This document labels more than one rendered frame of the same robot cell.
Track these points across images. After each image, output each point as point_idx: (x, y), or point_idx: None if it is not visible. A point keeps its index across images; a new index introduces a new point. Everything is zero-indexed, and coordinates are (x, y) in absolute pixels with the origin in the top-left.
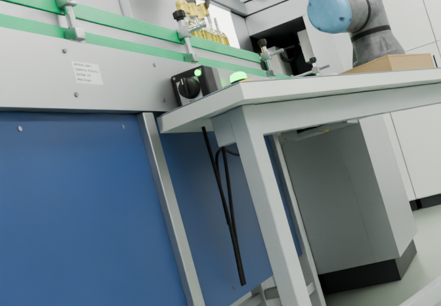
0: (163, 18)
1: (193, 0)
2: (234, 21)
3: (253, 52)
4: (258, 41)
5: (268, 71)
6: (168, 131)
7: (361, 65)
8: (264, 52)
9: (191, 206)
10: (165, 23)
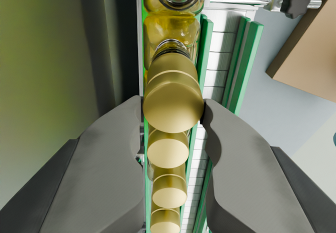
0: (7, 162)
1: (136, 149)
2: None
3: (255, 56)
4: (287, 14)
5: (259, 7)
6: None
7: (332, 101)
8: (279, 12)
9: None
10: (23, 141)
